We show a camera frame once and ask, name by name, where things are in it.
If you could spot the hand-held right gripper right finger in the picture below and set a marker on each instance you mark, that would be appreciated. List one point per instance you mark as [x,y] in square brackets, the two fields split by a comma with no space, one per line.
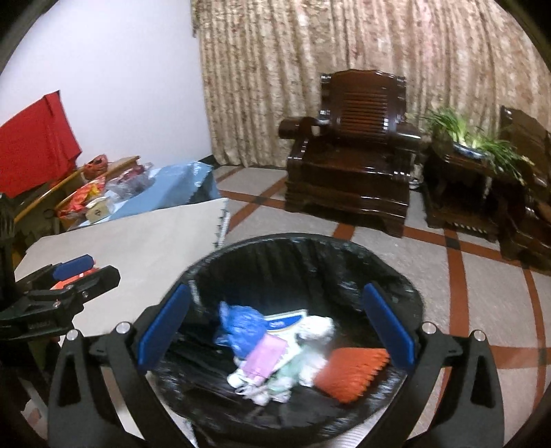
[389,327]

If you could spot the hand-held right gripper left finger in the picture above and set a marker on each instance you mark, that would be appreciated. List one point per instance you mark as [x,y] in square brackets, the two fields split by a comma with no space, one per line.
[163,327]

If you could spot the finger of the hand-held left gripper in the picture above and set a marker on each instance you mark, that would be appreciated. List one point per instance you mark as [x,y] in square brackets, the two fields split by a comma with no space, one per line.
[101,280]
[73,267]

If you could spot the small orange corrugated sheet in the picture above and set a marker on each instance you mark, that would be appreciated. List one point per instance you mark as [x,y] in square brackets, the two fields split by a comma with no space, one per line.
[64,285]

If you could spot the large orange corrugated sheet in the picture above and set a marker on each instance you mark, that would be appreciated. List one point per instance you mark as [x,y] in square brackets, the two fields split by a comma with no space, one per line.
[348,372]

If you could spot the white tissue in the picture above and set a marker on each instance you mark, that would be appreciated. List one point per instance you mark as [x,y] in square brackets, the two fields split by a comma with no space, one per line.
[249,387]
[316,329]

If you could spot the blue plastic bag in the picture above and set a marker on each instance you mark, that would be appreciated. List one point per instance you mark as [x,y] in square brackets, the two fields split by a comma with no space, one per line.
[241,327]

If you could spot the pink sheet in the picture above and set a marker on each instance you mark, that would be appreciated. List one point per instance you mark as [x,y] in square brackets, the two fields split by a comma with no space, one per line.
[264,357]

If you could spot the white and blue cardboard box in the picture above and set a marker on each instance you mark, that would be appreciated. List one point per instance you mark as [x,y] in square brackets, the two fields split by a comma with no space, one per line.
[284,323]

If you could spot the bin with black liner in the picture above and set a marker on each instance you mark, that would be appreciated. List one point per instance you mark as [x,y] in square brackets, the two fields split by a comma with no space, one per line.
[301,267]

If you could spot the mint green rubber glove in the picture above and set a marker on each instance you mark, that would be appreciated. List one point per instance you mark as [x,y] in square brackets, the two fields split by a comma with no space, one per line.
[288,372]

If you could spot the beige box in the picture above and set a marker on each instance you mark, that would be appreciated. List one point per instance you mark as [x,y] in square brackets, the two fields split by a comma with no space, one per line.
[99,212]

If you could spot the red packet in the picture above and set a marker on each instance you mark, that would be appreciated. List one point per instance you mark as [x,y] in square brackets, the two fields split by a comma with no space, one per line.
[95,166]

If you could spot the clear bag of red snacks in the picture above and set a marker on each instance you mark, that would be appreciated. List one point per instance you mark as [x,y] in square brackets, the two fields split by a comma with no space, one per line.
[133,178]

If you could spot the red cloth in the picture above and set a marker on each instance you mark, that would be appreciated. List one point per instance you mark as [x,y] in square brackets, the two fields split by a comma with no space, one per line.
[34,146]

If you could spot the blue tablecloth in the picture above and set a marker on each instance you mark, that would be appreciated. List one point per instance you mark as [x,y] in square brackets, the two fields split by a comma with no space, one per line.
[181,181]

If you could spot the dark wooden side table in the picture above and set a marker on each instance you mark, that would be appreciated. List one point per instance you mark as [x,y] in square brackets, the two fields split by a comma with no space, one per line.
[456,194]

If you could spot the dark wooden armchair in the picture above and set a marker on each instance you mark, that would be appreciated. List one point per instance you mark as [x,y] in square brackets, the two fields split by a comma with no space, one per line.
[353,172]
[529,215]

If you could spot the potted green plant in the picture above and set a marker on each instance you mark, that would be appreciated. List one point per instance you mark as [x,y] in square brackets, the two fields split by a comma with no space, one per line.
[469,148]

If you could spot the beige patterned curtain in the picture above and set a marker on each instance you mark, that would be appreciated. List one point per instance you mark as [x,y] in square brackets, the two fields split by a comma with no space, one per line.
[280,64]

